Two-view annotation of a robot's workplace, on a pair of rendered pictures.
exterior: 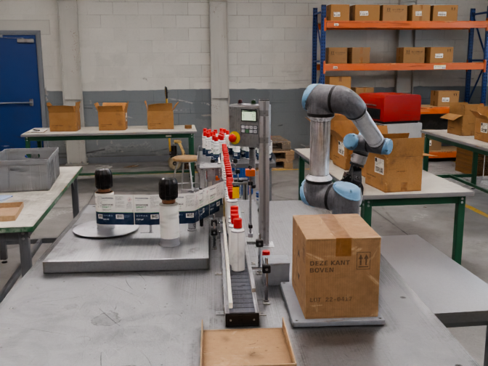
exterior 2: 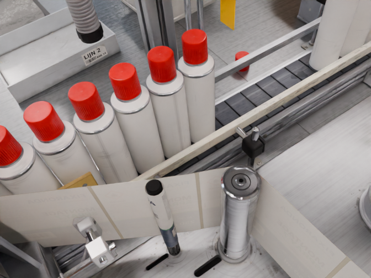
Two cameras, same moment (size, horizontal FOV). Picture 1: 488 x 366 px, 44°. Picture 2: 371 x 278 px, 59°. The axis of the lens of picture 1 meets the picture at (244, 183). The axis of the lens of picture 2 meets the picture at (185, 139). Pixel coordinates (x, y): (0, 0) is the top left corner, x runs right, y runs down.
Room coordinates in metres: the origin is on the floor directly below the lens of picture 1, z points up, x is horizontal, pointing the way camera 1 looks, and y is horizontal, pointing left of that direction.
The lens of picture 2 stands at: (2.85, 0.36, 1.34)
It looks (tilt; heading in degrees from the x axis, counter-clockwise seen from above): 53 degrees down; 246
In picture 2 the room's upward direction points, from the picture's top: 8 degrees counter-clockwise
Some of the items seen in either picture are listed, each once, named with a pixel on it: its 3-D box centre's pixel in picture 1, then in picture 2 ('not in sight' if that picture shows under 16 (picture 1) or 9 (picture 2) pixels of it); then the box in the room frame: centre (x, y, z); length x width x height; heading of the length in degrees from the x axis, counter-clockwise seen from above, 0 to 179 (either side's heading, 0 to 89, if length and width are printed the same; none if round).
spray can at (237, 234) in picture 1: (237, 245); not in sight; (2.18, 0.02, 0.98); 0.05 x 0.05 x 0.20
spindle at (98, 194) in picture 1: (104, 198); not in sight; (2.76, 0.66, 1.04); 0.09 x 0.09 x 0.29
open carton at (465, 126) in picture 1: (465, 118); not in sight; (7.21, -2.68, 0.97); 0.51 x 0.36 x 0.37; 100
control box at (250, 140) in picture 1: (249, 125); not in sight; (2.73, -0.03, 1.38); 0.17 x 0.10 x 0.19; 58
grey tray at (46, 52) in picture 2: not in sight; (51, 48); (2.83, -0.40, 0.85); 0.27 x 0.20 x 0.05; 8
